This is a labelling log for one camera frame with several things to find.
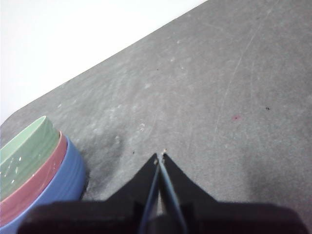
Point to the red ribbed bowl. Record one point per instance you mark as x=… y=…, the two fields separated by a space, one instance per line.
x=36 y=182

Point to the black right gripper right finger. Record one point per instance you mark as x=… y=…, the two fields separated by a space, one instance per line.
x=180 y=185

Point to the green ribbed bowl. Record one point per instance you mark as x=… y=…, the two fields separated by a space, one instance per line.
x=26 y=148

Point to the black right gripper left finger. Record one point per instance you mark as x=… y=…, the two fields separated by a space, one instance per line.
x=140 y=185

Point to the blue ribbed bowl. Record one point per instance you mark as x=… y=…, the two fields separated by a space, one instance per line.
x=65 y=178

